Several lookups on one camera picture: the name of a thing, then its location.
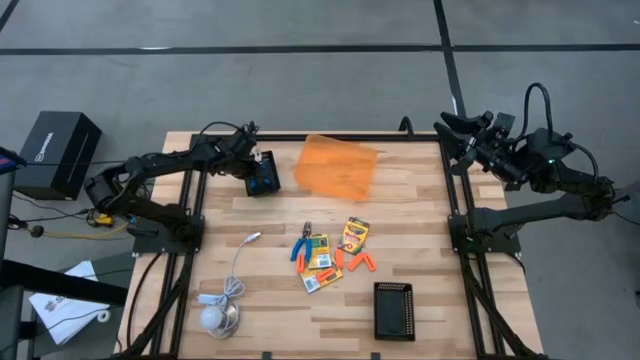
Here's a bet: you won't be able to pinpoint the white round lamp bulb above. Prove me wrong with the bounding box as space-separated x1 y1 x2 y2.
199 304 225 331

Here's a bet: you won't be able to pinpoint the small black mesh basket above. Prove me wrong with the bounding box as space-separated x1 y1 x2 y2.
243 150 282 199

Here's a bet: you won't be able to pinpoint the black desk bar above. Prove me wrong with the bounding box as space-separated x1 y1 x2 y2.
0 258 130 307

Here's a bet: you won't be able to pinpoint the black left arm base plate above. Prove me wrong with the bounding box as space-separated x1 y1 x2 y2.
131 214 206 255

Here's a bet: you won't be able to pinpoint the white USB cable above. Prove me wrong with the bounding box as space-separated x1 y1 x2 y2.
197 231 263 337

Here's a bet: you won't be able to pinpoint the black cardboard box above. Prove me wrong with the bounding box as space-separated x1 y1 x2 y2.
13 110 103 202

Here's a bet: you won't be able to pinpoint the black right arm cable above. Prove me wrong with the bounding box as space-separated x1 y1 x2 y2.
519 82 555 144

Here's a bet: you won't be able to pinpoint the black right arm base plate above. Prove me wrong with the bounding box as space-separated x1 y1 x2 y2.
447 212 522 255

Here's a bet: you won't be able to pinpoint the brass round lamp base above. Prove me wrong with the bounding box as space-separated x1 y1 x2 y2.
204 301 241 341

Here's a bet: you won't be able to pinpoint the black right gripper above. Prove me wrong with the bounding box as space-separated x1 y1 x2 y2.
432 110 527 183

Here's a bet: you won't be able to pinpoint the black aluminium table frame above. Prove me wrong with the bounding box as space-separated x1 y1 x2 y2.
113 130 551 360

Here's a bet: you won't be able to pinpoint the yellow crayon box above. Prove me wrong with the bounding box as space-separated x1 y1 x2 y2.
307 233 333 271
337 216 371 256
299 266 345 295

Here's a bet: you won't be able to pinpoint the large black mesh basket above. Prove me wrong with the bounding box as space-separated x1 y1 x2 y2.
373 281 417 343

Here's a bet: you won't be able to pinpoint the blue-handled pliers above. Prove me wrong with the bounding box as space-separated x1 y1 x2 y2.
290 221 314 263

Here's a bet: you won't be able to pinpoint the yellow cable with connector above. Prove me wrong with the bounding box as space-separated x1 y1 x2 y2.
42 212 130 240

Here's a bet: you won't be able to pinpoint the orange translucent plastic bin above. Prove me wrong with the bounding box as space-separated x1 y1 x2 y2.
292 133 379 203

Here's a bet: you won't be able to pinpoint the white paper sheets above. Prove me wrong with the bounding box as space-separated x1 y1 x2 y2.
28 259 111 346

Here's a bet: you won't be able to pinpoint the computer monitor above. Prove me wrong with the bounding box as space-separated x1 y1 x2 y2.
0 146 28 176

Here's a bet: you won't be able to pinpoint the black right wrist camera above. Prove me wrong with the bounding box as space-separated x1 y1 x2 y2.
492 111 517 139

